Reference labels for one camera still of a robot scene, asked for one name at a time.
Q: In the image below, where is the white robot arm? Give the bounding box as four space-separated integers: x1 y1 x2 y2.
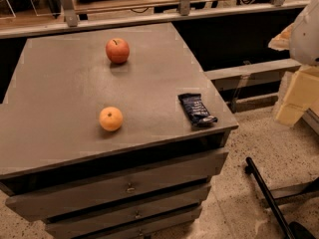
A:
268 0 319 126

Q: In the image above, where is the grey metal floor frame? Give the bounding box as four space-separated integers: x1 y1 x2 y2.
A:
205 59 300 113

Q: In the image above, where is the top grey drawer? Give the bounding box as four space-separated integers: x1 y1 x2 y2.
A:
6 148 227 221

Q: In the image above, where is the grey drawer cabinet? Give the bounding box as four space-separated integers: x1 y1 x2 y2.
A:
0 23 237 239

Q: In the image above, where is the red apple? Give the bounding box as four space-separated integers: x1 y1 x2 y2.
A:
106 38 130 64

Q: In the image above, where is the black chair leg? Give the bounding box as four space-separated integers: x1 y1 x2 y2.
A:
245 157 318 239

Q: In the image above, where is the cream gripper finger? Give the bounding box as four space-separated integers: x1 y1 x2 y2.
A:
274 65 319 126
268 24 293 51

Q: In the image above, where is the grey metal railing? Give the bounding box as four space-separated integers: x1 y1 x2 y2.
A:
0 0 309 39

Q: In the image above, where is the dark blue rxbar wrapper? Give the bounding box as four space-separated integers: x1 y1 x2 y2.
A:
177 93 218 126

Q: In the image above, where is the grey drawer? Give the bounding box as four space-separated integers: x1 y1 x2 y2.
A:
6 148 227 221
71 204 203 239
46 183 210 239

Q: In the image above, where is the bottom grey drawer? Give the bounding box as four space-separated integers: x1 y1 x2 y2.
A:
71 204 203 239

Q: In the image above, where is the orange fruit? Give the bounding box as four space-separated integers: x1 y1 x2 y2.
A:
99 107 124 131

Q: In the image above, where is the middle grey drawer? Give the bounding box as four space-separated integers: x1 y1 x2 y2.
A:
46 183 210 239

